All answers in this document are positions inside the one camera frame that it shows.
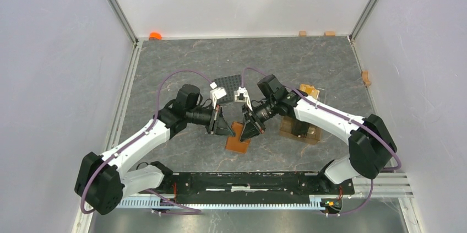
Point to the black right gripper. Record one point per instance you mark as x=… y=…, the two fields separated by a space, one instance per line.
x=253 y=126

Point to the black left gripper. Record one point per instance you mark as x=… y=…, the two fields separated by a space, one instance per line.
x=222 y=127

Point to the brown leather card holder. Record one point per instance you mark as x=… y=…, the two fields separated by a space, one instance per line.
x=234 y=144

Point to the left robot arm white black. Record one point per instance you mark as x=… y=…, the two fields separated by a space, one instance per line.
x=106 y=179

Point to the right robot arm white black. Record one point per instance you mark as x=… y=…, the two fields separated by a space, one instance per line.
x=371 y=147

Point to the gold credit card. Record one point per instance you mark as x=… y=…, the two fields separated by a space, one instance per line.
x=310 y=90

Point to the dark grey studded baseplate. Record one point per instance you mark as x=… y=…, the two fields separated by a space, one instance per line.
x=230 y=84

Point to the orange round cap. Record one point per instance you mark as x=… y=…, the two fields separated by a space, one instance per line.
x=154 y=36

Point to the curved wooden piece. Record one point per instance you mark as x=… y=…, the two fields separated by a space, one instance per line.
x=366 y=78

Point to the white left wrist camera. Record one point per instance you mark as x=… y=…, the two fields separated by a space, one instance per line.
x=216 y=93

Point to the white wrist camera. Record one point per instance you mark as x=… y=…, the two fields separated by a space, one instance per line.
x=241 y=95
x=216 y=93

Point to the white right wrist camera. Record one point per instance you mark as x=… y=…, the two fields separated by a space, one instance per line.
x=241 y=95

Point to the white slotted cable duct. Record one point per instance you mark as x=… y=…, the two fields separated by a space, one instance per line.
x=150 y=201

